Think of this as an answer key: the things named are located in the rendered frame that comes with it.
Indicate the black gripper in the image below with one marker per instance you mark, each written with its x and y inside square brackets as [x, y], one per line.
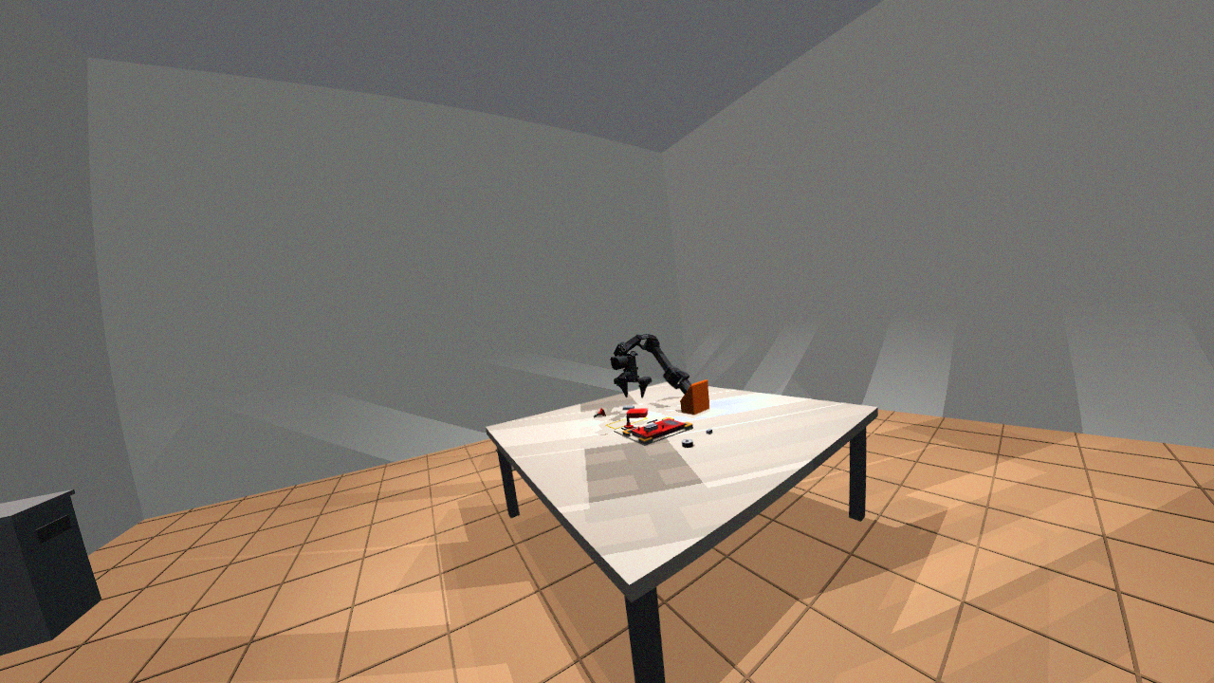
[644, 382]

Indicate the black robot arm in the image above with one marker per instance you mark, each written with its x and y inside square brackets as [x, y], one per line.
[622, 359]

